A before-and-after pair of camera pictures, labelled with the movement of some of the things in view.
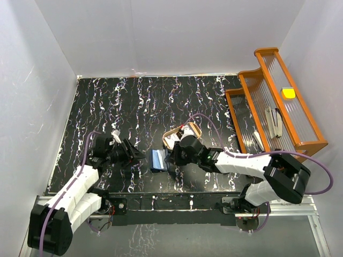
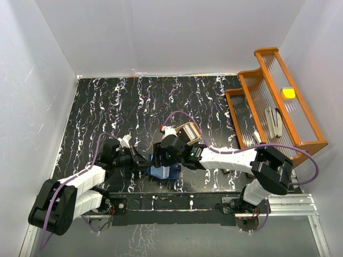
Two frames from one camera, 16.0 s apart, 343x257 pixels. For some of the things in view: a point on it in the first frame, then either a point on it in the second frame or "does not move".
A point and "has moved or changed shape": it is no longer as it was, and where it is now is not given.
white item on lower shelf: (259, 140) does not move
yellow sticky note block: (289, 92) does not move
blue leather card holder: (157, 163) has moved or changed shape
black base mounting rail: (131, 209) does not move
